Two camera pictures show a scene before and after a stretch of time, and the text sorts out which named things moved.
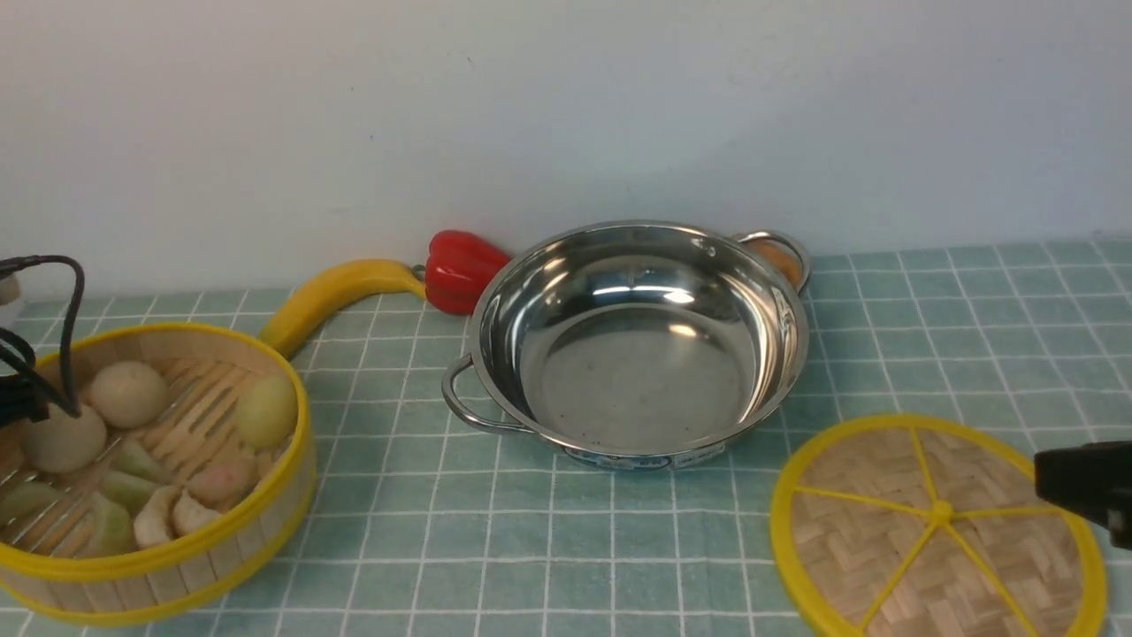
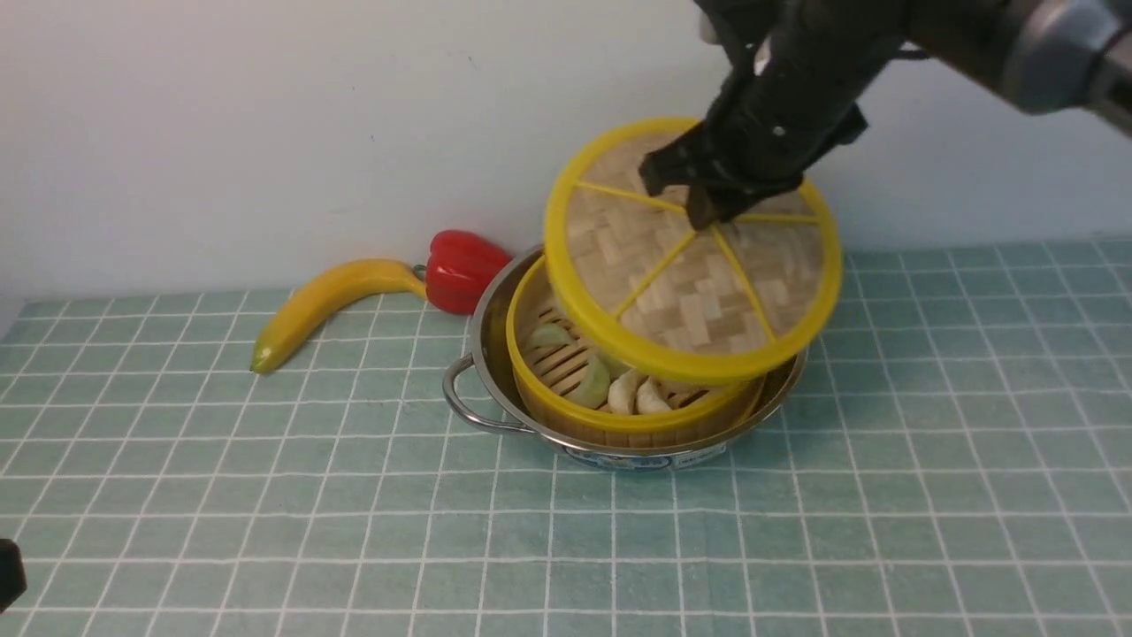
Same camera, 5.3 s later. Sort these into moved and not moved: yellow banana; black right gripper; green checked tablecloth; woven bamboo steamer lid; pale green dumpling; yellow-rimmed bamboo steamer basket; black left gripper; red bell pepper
Moved: woven bamboo steamer lid; yellow-rimmed bamboo steamer basket; black right gripper; black left gripper; pale green dumpling
Not moved: red bell pepper; yellow banana; green checked tablecloth
